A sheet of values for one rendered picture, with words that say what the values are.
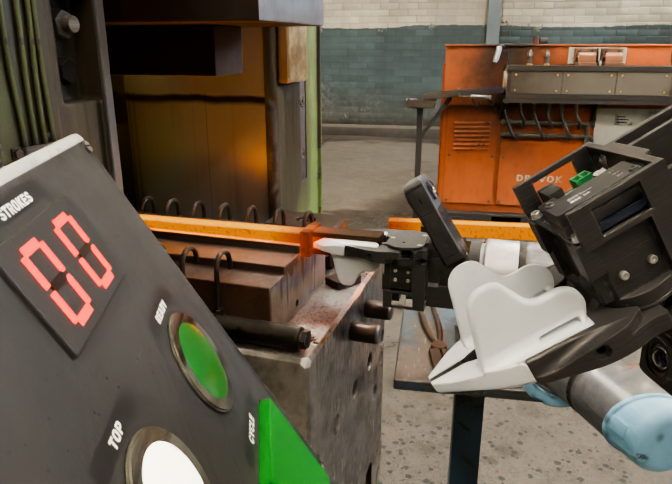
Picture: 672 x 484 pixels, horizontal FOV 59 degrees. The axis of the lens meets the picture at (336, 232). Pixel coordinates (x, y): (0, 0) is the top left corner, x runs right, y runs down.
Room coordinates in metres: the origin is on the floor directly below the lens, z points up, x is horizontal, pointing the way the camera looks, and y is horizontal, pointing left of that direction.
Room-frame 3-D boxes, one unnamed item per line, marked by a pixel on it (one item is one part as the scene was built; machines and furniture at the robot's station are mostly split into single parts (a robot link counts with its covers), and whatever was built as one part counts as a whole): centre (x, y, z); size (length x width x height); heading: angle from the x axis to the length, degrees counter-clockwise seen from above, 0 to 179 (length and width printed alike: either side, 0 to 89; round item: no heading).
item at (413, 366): (1.10, -0.28, 0.67); 0.40 x 0.30 x 0.02; 171
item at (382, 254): (0.69, -0.06, 1.00); 0.09 x 0.05 x 0.02; 75
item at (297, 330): (0.66, 0.22, 0.93); 0.40 x 0.03 x 0.03; 72
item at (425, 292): (0.70, -0.12, 0.98); 0.12 x 0.08 x 0.09; 72
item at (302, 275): (0.79, 0.25, 0.96); 0.42 x 0.20 x 0.09; 72
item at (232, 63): (0.82, 0.28, 1.24); 0.30 x 0.07 x 0.06; 72
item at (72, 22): (0.58, 0.25, 1.24); 0.03 x 0.03 x 0.07; 72
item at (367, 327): (0.73, -0.04, 0.87); 0.04 x 0.03 x 0.03; 72
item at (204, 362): (0.27, 0.07, 1.09); 0.05 x 0.03 x 0.04; 162
